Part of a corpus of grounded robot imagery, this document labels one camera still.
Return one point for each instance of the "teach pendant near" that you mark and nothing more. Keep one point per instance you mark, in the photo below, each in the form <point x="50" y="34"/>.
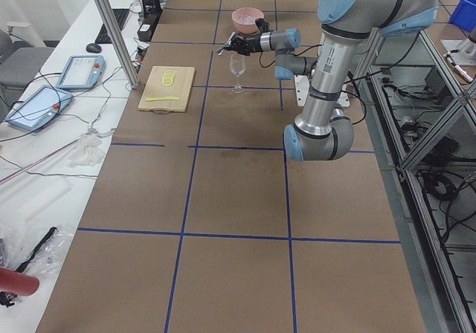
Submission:
<point x="39" y="109"/>

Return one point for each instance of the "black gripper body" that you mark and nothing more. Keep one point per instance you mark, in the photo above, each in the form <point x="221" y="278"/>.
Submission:
<point x="250" y="43"/>

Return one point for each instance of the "yellow plastic knife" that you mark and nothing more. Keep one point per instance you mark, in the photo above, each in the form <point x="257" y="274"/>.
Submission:
<point x="167" y="98"/>

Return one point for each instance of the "black computer mouse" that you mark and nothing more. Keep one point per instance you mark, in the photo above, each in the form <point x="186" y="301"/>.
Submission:
<point x="93" y="48"/>

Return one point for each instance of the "lemon slice front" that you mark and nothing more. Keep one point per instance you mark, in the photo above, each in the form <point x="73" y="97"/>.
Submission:
<point x="167" y="81"/>

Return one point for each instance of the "teach pendant far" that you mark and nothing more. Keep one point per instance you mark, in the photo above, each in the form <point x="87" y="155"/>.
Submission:
<point x="81" y="72"/>

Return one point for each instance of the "red cylinder bottle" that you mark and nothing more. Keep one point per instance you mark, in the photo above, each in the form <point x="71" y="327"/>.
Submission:
<point x="18" y="283"/>

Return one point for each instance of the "long pink rod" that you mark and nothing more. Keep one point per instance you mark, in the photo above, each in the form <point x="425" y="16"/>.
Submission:
<point x="38" y="161"/>

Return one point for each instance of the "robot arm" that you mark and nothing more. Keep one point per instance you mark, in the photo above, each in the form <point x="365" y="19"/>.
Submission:
<point x="283" y="43"/>
<point x="322" y="132"/>

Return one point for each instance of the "clear wine glass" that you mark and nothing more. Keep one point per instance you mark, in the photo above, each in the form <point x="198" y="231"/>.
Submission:
<point x="237" y="68"/>

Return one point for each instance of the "teach pendant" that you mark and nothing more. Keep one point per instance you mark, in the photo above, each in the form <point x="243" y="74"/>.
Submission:
<point x="81" y="72"/>
<point x="39" y="109"/>

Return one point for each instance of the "clear ice cubes pile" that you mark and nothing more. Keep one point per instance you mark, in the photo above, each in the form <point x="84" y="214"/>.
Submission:
<point x="246" y="19"/>

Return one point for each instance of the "pink plastic bowl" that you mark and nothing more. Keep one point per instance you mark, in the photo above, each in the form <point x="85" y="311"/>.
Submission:
<point x="246" y="29"/>

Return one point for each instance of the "wooden cutting board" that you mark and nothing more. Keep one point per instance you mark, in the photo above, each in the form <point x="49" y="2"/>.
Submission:
<point x="181" y="87"/>

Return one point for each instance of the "white crumpled cloth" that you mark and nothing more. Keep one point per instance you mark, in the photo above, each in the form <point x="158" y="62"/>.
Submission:
<point x="87" y="152"/>

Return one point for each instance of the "blue storage bin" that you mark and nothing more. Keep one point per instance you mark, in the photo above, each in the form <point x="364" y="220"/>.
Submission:
<point x="464" y="15"/>

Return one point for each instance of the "aluminium frame post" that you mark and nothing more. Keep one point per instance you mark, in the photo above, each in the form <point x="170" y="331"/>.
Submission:
<point x="109" y="20"/>

